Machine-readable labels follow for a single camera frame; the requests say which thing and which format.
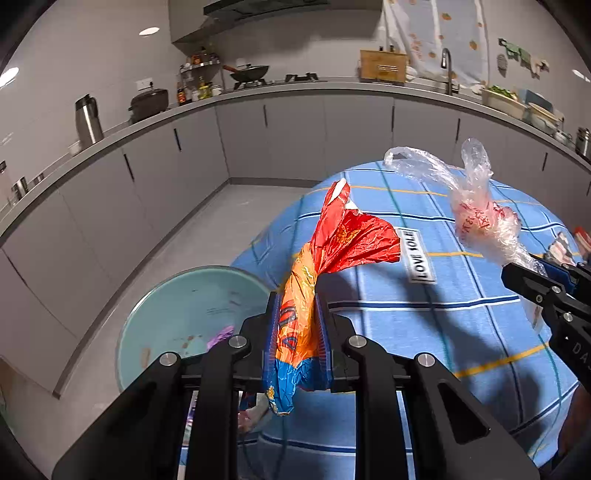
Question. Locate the gas stove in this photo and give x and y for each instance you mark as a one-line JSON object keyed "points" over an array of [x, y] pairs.
{"points": [[300, 77]]}

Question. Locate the red mesh bag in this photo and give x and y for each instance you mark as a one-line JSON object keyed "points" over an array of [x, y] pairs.
{"points": [[583, 236]]}

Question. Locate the steel pot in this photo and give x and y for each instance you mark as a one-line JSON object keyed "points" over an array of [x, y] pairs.
{"points": [[584, 143]]}

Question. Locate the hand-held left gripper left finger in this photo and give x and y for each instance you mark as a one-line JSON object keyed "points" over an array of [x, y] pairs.
{"points": [[271, 350]]}

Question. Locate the black faucet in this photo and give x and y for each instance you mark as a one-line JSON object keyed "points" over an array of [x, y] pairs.
{"points": [[447, 69]]}

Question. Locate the steel cup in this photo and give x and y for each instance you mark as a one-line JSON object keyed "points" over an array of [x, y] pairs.
{"points": [[20, 187]]}

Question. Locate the metal spice rack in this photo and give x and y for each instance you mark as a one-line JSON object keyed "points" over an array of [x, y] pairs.
{"points": [[203, 64]]}

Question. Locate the orange blue snack wrapper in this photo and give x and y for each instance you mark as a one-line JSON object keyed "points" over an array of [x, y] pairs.
{"points": [[300, 300]]}

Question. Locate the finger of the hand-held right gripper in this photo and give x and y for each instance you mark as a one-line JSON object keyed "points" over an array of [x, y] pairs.
{"points": [[561, 272], [526, 281]]}

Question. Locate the black range hood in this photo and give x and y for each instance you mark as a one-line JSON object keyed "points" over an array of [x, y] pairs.
{"points": [[258, 7]]}

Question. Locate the teal plastic basin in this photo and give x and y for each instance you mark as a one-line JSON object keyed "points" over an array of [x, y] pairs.
{"points": [[184, 304]]}

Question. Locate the grey wall cabinet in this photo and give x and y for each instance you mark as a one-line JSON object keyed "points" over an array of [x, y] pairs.
{"points": [[184, 18]]}

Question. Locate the steel thermos kettle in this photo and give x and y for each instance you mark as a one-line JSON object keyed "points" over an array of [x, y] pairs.
{"points": [[88, 120]]}

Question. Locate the black electric cooker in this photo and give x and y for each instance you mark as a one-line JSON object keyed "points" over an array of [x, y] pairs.
{"points": [[147, 104]]}

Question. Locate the white orange-printed curtain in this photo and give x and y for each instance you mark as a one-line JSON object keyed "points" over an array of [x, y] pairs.
{"points": [[438, 27]]}

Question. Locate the grey kitchen counter cabinets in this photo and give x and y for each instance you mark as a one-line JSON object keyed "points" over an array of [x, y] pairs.
{"points": [[277, 134]]}

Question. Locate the plaid cloth rag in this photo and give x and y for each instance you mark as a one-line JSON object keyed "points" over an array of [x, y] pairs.
{"points": [[562, 249]]}

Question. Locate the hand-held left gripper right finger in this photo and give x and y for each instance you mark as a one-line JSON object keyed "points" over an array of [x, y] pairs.
{"points": [[325, 350]]}

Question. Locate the beige vegetable basin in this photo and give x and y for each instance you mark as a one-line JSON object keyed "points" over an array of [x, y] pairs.
{"points": [[503, 105]]}

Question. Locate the person's right forearm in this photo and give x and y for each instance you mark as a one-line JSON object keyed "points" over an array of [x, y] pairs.
{"points": [[577, 420]]}

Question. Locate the small white bowl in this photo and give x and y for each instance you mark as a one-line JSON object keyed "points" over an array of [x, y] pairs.
{"points": [[75, 148]]}

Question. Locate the green striped towel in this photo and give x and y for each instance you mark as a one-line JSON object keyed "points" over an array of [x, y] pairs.
{"points": [[515, 50]]}

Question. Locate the blue plaid tablecloth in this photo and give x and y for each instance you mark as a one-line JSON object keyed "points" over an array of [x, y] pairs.
{"points": [[461, 323]]}

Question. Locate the ceiling light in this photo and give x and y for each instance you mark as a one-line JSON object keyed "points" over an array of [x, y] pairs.
{"points": [[581, 75], [148, 31], [8, 76]]}

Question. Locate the beige bowl basin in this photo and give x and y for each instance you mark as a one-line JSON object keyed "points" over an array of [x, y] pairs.
{"points": [[545, 121]]}

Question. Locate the clear red-printed plastic bag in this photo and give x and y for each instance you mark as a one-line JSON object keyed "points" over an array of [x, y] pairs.
{"points": [[480, 221]]}

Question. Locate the yellow oil bottle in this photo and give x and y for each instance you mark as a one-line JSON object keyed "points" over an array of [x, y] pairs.
{"points": [[202, 90]]}

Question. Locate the blue plastic container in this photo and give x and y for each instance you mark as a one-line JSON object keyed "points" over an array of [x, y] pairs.
{"points": [[535, 98]]}

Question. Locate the wall outlet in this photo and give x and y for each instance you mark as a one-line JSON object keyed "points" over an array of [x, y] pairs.
{"points": [[144, 84]]}

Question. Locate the purple wrapper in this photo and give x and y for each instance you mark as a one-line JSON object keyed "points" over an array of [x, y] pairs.
{"points": [[221, 337]]}

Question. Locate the dark sauce bottle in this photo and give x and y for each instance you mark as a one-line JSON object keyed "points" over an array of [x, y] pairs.
{"points": [[181, 96]]}

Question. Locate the grey hanging scrubber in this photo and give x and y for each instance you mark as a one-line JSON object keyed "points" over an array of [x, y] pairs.
{"points": [[501, 61]]}

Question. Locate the black wok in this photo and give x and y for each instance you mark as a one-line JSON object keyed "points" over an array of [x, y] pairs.
{"points": [[251, 73]]}

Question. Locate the green vegetables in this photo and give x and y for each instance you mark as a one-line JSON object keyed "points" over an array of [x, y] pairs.
{"points": [[502, 91]]}

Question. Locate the beige hanging cloth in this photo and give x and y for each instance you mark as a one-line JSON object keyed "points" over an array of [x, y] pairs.
{"points": [[539, 65]]}

